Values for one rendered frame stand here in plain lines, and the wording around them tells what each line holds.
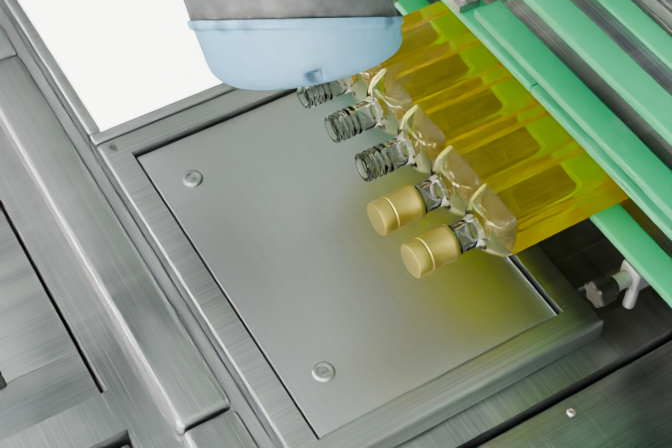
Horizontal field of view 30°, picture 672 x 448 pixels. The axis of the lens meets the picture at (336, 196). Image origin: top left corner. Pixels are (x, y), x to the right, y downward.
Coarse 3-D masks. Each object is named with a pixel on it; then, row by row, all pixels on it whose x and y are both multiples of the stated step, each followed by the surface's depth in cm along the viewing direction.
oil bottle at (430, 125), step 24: (504, 72) 124; (432, 96) 122; (456, 96) 122; (480, 96) 122; (504, 96) 122; (528, 96) 122; (408, 120) 120; (432, 120) 120; (456, 120) 120; (480, 120) 120; (408, 144) 120; (432, 144) 119
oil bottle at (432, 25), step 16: (416, 16) 129; (432, 16) 129; (448, 16) 129; (416, 32) 128; (432, 32) 128; (448, 32) 128; (464, 32) 128; (400, 48) 126; (416, 48) 126; (384, 64) 125; (352, 80) 126; (368, 80) 126; (352, 96) 128
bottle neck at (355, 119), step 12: (348, 108) 123; (360, 108) 123; (372, 108) 123; (324, 120) 123; (336, 120) 122; (348, 120) 122; (360, 120) 122; (372, 120) 123; (336, 132) 122; (348, 132) 122; (360, 132) 123
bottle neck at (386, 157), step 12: (384, 144) 120; (396, 144) 120; (360, 156) 119; (372, 156) 118; (384, 156) 119; (396, 156) 119; (408, 156) 120; (360, 168) 120; (372, 168) 118; (384, 168) 119; (396, 168) 120
